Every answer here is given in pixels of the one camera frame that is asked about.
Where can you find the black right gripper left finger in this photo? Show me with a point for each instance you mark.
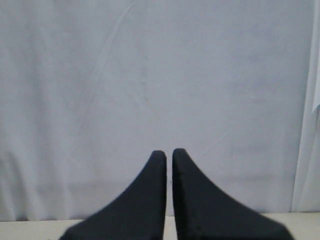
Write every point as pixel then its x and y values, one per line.
pixel 136 214

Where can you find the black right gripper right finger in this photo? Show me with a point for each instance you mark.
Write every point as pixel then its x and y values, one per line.
pixel 203 211

